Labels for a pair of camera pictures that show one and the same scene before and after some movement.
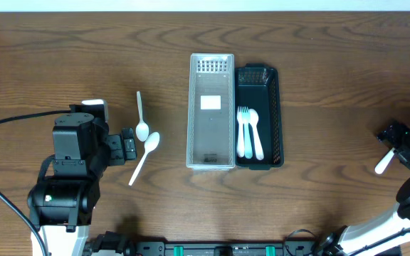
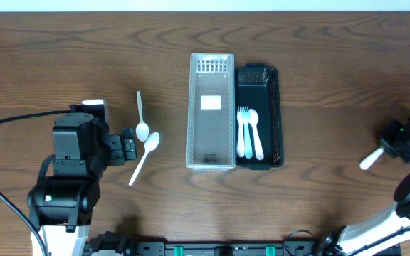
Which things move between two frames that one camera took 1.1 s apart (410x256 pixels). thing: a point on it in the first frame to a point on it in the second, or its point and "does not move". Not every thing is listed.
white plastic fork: [240, 150] does not move
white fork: [384, 163] to [371, 158]
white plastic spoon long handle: [151, 142] does not move
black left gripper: [117, 156] does not move
